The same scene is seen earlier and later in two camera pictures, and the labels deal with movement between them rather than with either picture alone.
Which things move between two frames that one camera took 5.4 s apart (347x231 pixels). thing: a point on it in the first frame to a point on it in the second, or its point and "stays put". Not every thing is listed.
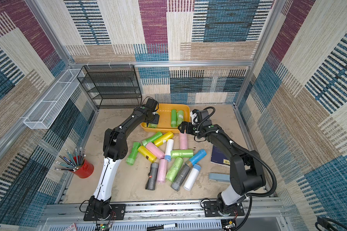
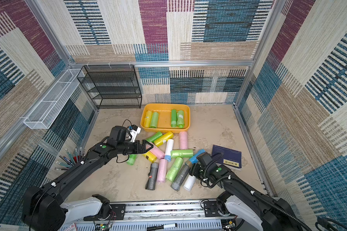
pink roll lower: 162,167 stays put
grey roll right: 180,177 stays put
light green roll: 175,170 stays put
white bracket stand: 200,116 to 204,159
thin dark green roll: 173,118 stays put
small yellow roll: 147,153 stays put
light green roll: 180,116 stays put
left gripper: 156,121 to 138,149
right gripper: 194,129 to 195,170
